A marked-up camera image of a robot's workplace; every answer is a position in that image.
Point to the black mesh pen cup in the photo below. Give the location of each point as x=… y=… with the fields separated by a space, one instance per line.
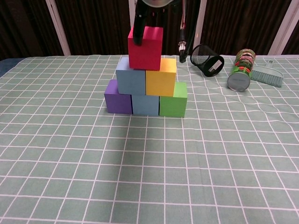
x=210 y=65

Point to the white frame post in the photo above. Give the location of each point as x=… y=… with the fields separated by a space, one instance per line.
x=58 y=28
x=283 y=25
x=202 y=23
x=131 y=14

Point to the pink red cube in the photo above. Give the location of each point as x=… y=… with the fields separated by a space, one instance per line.
x=146 y=53

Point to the yellow cube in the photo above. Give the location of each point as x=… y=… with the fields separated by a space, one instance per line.
x=160 y=81

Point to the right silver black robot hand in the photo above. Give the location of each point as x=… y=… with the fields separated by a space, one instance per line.
x=140 y=23

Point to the purple cube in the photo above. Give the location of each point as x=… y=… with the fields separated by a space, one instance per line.
x=118 y=103

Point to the pale blue hand brush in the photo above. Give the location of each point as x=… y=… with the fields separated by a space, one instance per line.
x=268 y=77

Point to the green cube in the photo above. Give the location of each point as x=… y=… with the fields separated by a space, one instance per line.
x=172 y=106

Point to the dark pleated curtain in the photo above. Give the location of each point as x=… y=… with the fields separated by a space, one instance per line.
x=98 y=23

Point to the green chips can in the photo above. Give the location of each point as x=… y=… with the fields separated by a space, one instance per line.
x=240 y=70

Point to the light blue cube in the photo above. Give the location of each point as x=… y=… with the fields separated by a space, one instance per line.
x=146 y=105
x=130 y=80

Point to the green checkered tablecloth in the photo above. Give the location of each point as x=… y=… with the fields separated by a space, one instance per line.
x=149 y=186

